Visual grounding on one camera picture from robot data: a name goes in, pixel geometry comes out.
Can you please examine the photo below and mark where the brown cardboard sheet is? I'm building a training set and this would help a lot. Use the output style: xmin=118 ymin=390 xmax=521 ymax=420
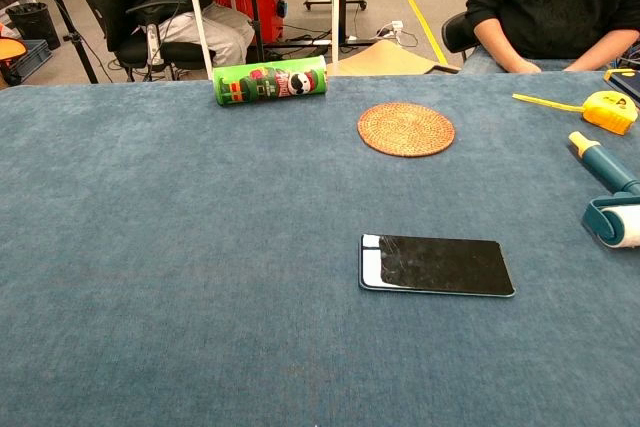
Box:
xmin=326 ymin=40 xmax=462 ymax=76

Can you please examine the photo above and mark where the green Pringles can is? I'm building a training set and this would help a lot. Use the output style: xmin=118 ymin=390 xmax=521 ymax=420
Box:
xmin=212 ymin=54 xmax=329 ymax=107

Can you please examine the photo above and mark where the black trash bin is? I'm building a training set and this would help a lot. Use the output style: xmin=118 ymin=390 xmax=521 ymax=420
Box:
xmin=5 ymin=1 xmax=62 ymax=51

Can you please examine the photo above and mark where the black tripod stand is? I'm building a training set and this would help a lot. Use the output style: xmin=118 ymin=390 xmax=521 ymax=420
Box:
xmin=29 ymin=0 xmax=101 ymax=85

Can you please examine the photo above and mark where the black rolling stand base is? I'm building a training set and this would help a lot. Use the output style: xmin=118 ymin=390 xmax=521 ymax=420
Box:
xmin=303 ymin=0 xmax=369 ymax=12

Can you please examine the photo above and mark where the red box under desk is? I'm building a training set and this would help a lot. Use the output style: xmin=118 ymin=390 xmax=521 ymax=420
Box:
xmin=213 ymin=0 xmax=285 ymax=46

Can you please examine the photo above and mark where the yellow tape measure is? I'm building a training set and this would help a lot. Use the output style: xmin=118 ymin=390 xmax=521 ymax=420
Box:
xmin=512 ymin=90 xmax=640 ymax=137

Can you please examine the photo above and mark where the black chair with armrest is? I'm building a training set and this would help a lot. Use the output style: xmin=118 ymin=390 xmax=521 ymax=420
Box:
xmin=441 ymin=11 xmax=477 ymax=64

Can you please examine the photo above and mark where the white power strip with cable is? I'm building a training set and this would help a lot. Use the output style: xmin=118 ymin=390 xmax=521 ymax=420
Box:
xmin=145 ymin=22 xmax=166 ymax=67

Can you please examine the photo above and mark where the smartphone with light blue back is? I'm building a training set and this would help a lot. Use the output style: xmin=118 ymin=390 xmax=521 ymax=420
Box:
xmin=357 ymin=233 xmax=517 ymax=299

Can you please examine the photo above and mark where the teal lint roller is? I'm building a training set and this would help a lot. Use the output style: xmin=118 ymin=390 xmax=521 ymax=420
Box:
xmin=567 ymin=130 xmax=640 ymax=250

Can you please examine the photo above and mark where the orange round object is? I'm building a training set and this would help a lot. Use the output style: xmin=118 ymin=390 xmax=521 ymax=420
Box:
xmin=0 ymin=36 xmax=29 ymax=69

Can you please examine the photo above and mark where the black vertical stand pole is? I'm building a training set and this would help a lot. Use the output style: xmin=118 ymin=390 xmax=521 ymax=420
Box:
xmin=243 ymin=0 xmax=267 ymax=63

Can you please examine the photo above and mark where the black office chair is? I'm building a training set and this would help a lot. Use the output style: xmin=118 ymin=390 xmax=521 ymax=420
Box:
xmin=97 ymin=0 xmax=217 ymax=83

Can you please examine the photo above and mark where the round woven rattan coaster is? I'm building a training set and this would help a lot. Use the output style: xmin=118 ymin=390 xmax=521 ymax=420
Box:
xmin=356 ymin=101 xmax=457 ymax=159

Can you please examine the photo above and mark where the blue plastic crate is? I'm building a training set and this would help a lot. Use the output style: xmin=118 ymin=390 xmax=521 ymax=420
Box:
xmin=9 ymin=39 xmax=54 ymax=83

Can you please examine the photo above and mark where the blue velvet tablecloth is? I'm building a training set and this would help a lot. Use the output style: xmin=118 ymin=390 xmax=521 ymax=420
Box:
xmin=0 ymin=69 xmax=640 ymax=427

